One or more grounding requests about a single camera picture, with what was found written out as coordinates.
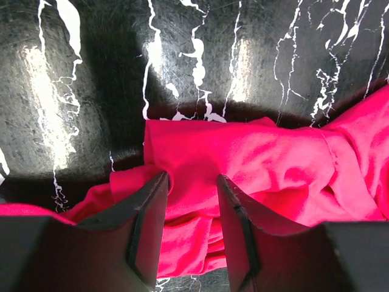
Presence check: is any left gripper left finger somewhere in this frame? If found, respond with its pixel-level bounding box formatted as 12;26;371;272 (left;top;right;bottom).
1;172;168;291

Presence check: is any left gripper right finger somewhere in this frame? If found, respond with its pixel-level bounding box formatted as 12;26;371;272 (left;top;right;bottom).
217;175;388;291

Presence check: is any crimson red polo shirt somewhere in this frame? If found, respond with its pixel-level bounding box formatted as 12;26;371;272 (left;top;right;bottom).
0;85;389;278

